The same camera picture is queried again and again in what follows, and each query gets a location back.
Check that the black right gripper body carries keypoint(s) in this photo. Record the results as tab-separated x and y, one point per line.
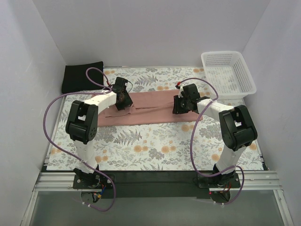
177	106

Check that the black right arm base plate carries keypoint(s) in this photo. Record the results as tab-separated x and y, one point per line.
221	181

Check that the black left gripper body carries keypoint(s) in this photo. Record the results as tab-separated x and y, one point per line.
125	102

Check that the white plastic basket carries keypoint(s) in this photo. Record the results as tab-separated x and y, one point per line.
228	73

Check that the aluminium frame rail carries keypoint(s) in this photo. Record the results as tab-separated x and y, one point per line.
66	181

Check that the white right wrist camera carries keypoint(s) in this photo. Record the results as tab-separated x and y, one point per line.
181	93

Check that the floral patterned table mat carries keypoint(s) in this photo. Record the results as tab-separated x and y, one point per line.
167	146

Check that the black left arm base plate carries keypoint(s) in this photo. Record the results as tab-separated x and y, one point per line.
93	180

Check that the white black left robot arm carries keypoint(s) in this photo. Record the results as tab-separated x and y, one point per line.
83	119

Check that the folded black t shirt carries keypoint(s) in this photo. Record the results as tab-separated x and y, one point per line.
75	79

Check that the pink t shirt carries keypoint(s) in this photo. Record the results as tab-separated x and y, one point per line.
152	107

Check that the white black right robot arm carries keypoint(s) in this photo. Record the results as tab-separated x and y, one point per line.
237	128

